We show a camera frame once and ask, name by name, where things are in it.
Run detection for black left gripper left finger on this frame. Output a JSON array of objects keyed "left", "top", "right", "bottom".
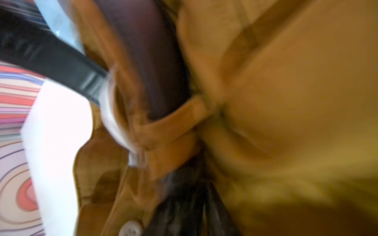
[{"left": 142, "top": 165, "right": 205, "bottom": 236}]

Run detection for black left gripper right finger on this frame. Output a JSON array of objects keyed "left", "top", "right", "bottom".
[{"left": 205, "top": 183, "right": 242, "bottom": 236}]

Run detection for black leather belt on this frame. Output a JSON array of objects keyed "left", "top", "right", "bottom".
[{"left": 1, "top": 1, "right": 190, "bottom": 121}]

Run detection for mustard brown trousers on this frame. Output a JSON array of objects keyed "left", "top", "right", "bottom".
[{"left": 72, "top": 1, "right": 378, "bottom": 236}]

